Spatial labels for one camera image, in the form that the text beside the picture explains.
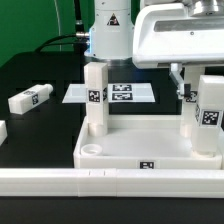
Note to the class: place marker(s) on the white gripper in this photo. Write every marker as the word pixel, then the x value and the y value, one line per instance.
pixel 176 33

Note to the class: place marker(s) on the white desk top panel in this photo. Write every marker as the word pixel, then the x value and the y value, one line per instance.
pixel 143 142

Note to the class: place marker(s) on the fiducial marker sheet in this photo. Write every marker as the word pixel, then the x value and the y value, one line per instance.
pixel 113 93

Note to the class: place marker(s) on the long white front barrier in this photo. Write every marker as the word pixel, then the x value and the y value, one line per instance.
pixel 112 183

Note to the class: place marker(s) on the white block left edge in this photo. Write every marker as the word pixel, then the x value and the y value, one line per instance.
pixel 3 131

